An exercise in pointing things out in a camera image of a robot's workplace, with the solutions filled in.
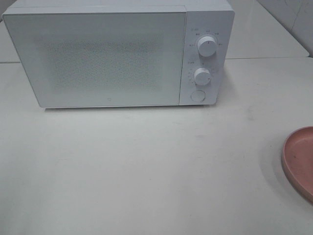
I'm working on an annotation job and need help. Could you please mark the pink round plate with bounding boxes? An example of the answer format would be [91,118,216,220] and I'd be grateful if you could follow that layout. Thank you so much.
[281,126,313,203]

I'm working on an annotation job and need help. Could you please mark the white microwave door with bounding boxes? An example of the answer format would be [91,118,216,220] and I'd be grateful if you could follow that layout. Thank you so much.
[4,13,185,108]

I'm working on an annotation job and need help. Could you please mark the white microwave knob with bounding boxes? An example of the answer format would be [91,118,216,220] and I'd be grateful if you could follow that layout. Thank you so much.
[194,68,212,86]
[197,36,217,57]

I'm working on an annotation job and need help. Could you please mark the white microwave oven body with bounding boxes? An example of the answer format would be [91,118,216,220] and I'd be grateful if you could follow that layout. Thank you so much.
[2,0,235,107]

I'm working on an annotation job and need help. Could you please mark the round white door button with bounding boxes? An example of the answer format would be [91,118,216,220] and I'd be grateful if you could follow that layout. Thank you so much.
[191,90,205,102]

